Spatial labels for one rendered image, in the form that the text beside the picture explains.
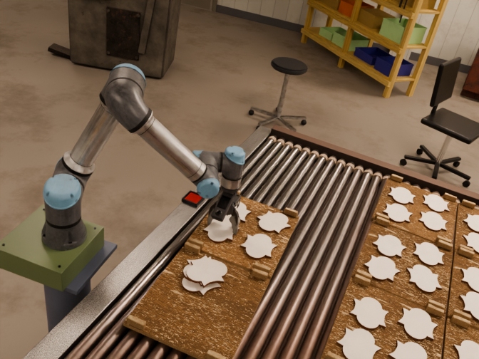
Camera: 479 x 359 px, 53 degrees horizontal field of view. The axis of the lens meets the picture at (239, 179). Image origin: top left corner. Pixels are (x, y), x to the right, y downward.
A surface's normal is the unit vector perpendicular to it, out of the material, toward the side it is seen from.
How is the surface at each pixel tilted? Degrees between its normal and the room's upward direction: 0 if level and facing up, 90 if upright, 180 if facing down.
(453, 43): 90
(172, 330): 0
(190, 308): 0
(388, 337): 0
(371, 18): 90
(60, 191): 9
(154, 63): 90
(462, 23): 90
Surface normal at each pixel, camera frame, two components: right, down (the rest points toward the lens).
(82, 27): -0.10, 0.54
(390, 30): -0.87, 0.15
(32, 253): 0.17, -0.80
